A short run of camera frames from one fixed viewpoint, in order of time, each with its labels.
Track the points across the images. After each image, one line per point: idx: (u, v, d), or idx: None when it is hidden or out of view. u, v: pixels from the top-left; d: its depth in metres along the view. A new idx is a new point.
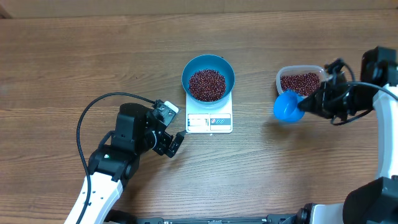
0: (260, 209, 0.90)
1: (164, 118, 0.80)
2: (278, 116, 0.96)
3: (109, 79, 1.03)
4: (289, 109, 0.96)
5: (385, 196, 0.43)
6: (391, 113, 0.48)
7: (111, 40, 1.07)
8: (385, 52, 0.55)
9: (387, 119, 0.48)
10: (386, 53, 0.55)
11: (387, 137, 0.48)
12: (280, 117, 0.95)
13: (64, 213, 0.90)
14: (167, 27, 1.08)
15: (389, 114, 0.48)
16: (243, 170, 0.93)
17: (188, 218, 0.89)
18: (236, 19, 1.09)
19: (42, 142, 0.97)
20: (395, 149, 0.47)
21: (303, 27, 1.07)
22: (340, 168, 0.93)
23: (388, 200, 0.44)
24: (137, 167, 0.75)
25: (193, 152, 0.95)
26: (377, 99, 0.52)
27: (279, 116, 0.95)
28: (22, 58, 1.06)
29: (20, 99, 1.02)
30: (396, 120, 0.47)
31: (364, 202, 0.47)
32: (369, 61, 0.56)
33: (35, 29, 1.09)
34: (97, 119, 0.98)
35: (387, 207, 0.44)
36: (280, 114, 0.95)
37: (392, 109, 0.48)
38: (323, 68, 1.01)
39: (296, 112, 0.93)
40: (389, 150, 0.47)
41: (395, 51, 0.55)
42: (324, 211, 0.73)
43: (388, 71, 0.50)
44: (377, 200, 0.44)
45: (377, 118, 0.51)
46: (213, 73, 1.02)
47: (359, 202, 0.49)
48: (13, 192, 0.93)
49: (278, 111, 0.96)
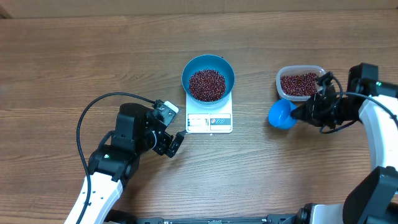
0: (259, 208, 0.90)
1: (164, 118, 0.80)
2: (272, 122, 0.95)
3: (109, 79, 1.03)
4: (283, 117, 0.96)
5: (384, 183, 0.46)
6: (377, 116, 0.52)
7: (111, 40, 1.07)
8: (369, 68, 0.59)
9: (374, 119, 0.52)
10: (369, 68, 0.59)
11: (376, 136, 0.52)
12: (275, 124, 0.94)
13: (64, 213, 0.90)
14: (167, 28, 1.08)
15: (375, 116, 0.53)
16: (243, 170, 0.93)
17: (188, 218, 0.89)
18: (236, 19, 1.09)
19: (42, 142, 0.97)
20: (386, 143, 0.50)
21: (303, 27, 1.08)
22: (339, 168, 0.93)
23: (386, 188, 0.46)
24: (137, 167, 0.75)
25: (193, 152, 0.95)
26: (362, 111, 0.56)
27: (273, 122, 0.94)
28: (22, 58, 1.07)
29: (20, 100, 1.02)
30: (381, 119, 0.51)
31: (364, 196, 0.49)
32: (354, 78, 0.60)
33: (34, 30, 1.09)
34: (97, 120, 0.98)
35: (387, 195, 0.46)
36: (275, 121, 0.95)
37: (377, 112, 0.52)
38: (323, 68, 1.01)
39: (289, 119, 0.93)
40: (381, 150, 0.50)
41: (377, 68, 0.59)
42: (324, 211, 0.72)
43: (369, 87, 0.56)
44: (375, 188, 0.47)
45: (365, 127, 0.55)
46: (213, 73, 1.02)
47: (358, 200, 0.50)
48: (13, 192, 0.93)
49: (272, 117, 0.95)
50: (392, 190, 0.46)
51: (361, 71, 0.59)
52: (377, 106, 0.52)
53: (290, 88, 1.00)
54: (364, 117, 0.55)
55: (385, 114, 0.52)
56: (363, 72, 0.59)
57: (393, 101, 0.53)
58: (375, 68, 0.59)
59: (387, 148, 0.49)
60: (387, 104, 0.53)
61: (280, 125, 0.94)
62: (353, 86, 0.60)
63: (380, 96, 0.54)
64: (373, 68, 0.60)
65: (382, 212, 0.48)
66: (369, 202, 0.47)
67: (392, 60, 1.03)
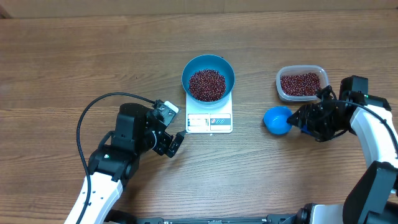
0: (260, 208, 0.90)
1: (164, 118, 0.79)
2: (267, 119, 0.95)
3: (109, 79, 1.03)
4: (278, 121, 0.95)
5: (381, 177, 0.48)
6: (367, 122, 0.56)
7: (111, 40, 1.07)
8: (360, 81, 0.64)
9: (366, 126, 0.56)
10: (359, 81, 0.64)
11: (370, 140, 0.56)
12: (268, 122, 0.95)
13: (64, 213, 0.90)
14: (167, 28, 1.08)
15: (367, 122, 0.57)
16: (243, 170, 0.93)
17: (188, 218, 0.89)
18: (236, 19, 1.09)
19: (42, 142, 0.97)
20: (380, 146, 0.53)
21: (303, 27, 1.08)
22: (339, 168, 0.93)
23: (384, 182, 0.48)
24: (137, 167, 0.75)
25: (193, 152, 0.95)
26: (353, 120, 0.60)
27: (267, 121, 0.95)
28: (22, 58, 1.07)
29: (20, 99, 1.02)
30: (373, 124, 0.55)
31: (362, 193, 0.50)
32: (346, 89, 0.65)
33: (33, 30, 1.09)
34: (97, 119, 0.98)
35: (385, 188, 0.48)
36: (269, 112, 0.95)
37: (369, 118, 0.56)
38: (323, 68, 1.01)
39: (280, 122, 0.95)
40: (377, 152, 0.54)
41: (367, 80, 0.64)
42: (324, 213, 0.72)
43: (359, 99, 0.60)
44: (372, 182, 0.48)
45: (358, 134, 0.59)
46: (213, 73, 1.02)
47: (357, 200, 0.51)
48: (12, 191, 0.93)
49: (269, 118, 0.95)
50: (389, 184, 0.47)
51: (352, 84, 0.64)
52: (367, 112, 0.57)
53: (290, 88, 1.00)
54: (356, 125, 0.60)
55: (375, 121, 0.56)
56: (353, 84, 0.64)
57: (380, 109, 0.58)
58: (365, 81, 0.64)
59: (382, 149, 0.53)
60: (376, 111, 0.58)
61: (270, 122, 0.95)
62: (344, 98, 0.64)
63: (369, 105, 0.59)
64: (364, 81, 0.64)
65: (382, 210, 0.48)
66: (369, 197, 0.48)
67: (390, 60, 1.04)
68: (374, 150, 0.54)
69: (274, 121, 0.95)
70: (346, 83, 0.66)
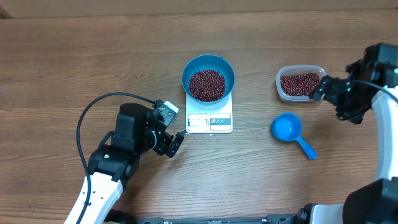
0: (259, 209, 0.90)
1: (164, 118, 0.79)
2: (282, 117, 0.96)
3: (109, 79, 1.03)
4: (287, 126, 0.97)
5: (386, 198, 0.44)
6: (390, 112, 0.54)
7: (111, 40, 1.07)
8: (388, 48, 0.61)
9: (386, 116, 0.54)
10: (389, 48, 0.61)
11: (387, 133, 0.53)
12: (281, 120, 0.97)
13: (64, 213, 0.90)
14: (167, 28, 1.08)
15: (388, 112, 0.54)
16: (243, 170, 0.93)
17: (188, 218, 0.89)
18: (236, 19, 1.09)
19: (41, 142, 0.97)
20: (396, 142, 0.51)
21: (303, 27, 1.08)
22: (339, 168, 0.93)
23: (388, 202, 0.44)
24: (137, 167, 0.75)
25: (193, 152, 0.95)
26: (375, 101, 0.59)
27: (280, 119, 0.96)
28: (22, 58, 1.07)
29: (20, 99, 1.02)
30: (394, 116, 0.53)
31: (363, 203, 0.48)
32: (370, 60, 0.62)
33: (33, 30, 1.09)
34: (97, 119, 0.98)
35: (388, 208, 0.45)
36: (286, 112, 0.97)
37: (392, 107, 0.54)
38: (323, 68, 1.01)
39: (285, 127, 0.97)
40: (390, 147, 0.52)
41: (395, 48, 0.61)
42: (323, 213, 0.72)
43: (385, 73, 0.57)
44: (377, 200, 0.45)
45: (377, 119, 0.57)
46: (213, 73, 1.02)
47: (359, 205, 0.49)
48: (12, 191, 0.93)
49: (283, 120, 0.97)
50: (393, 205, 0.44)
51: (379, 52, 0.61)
52: (391, 100, 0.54)
53: (290, 88, 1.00)
54: (377, 109, 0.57)
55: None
56: (380, 52, 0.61)
57: None
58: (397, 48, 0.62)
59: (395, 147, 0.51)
60: None
61: (282, 122, 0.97)
62: (368, 71, 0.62)
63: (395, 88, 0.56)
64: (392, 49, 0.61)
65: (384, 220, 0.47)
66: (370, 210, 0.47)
67: None
68: (387, 152, 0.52)
69: (285, 124, 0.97)
70: (374, 50, 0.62)
